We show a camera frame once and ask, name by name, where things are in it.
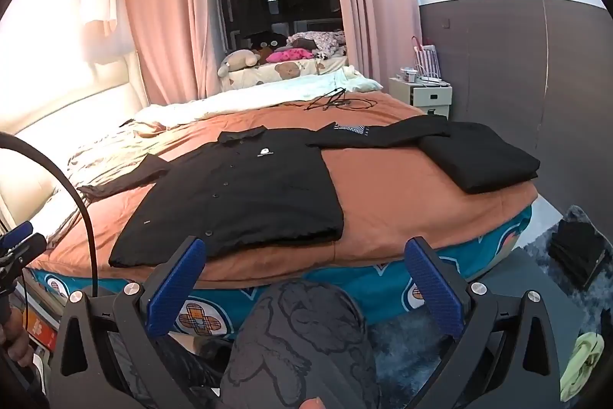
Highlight white padded headboard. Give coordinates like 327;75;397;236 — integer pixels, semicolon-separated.
0;49;147;230

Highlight person's patterned trouser leg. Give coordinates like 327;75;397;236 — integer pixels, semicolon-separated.
221;279;380;409

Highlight floral clothes pile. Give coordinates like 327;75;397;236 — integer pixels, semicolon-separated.
286;30;347;58

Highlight plush toys pile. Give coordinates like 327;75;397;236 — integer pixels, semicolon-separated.
224;56;351;92

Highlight thin black cables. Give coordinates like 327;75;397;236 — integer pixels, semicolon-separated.
303;87;377;113

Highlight striped gift bag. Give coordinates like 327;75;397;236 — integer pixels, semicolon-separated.
411;35;440;80

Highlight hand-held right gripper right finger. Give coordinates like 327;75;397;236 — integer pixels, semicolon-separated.
403;235;562;409

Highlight person's left hand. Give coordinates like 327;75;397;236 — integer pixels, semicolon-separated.
0;307;38;369

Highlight white nightstand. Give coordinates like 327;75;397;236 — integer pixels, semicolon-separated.
387;75;454;121

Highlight black cable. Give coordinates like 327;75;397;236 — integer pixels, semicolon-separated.
0;132;101;297

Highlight pink cloth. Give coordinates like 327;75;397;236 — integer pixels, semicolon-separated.
265;47;315;65

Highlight white duvet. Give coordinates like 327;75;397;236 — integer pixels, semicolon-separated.
128;66;385;133

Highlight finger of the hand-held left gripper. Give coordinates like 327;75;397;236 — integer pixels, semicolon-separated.
0;233;49;267
4;220;35;243

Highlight wrinkled beige sheet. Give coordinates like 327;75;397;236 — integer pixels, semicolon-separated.
47;128;169;248

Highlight folded black garment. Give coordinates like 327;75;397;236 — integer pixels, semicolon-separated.
418;122;542;195

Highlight black button shirt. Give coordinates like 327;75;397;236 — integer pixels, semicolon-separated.
77;125;346;269

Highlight yellow green cloth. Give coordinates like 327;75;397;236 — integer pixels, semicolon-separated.
559;331;606;403

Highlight orange blanket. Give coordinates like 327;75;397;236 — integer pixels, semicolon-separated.
26;95;540;284

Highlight orange box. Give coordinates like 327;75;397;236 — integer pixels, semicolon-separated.
23;307;59;358

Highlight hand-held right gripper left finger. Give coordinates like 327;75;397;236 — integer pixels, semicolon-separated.
50;235;208;409

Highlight teal printed bedsheet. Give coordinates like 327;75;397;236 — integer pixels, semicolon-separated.
28;204;533;339

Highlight blue shaggy rug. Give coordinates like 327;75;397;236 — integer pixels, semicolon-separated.
368;204;613;393

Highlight cream plush toy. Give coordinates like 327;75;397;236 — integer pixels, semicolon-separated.
218;49;262;79

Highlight stack of dark clothes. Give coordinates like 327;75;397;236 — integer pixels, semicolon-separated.
547;218;607;288

